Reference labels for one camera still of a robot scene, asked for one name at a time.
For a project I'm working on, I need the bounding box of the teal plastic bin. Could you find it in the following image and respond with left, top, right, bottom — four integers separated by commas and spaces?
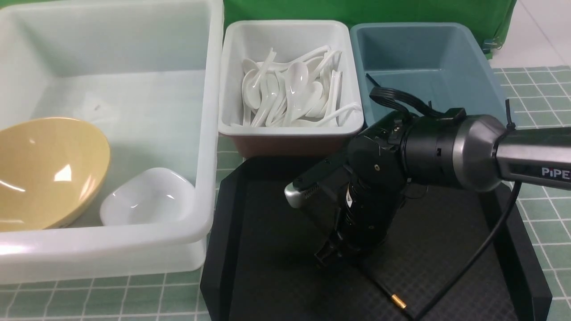
349, 23, 507, 125

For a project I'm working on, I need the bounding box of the black textured serving tray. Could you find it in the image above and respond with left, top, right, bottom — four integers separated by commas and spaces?
199, 156, 552, 321

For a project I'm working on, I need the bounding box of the black chopstick with gold band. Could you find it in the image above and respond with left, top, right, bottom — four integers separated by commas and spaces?
356, 263, 407, 312

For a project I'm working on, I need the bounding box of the white ceramic soup spoon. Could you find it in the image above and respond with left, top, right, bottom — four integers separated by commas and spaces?
283, 62, 309, 127

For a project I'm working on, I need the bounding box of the yellow noodle bowl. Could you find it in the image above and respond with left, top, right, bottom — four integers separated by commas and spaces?
0, 117, 112, 232

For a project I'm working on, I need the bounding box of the white spoon left in bin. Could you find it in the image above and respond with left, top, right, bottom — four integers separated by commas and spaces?
241, 69, 261, 111

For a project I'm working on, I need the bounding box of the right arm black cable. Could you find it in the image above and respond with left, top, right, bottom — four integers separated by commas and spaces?
413, 181, 522, 321

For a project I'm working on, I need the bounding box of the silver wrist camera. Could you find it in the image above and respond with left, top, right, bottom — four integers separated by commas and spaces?
284, 153, 352, 235

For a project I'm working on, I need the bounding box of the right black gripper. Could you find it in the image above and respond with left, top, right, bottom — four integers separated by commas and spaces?
314, 176, 404, 267

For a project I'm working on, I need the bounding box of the white and brown spoon bin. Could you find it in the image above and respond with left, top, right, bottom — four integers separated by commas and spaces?
219, 20, 364, 158

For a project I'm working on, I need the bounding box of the small white square dish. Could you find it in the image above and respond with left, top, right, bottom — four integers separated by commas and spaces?
99, 167, 195, 226

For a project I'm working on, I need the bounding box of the large translucent white tub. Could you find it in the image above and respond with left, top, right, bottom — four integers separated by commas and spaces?
1, 0, 224, 284

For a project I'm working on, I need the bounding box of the white spoon at bin front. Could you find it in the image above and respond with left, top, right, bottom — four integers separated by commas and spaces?
291, 103, 362, 128

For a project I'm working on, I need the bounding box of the green fabric backdrop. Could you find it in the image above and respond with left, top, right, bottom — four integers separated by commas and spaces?
223, 0, 516, 59

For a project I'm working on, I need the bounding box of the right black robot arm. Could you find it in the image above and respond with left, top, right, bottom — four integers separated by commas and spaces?
316, 108, 570, 266

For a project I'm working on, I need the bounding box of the green checkered table mat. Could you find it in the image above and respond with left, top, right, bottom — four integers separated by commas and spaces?
0, 66, 571, 321

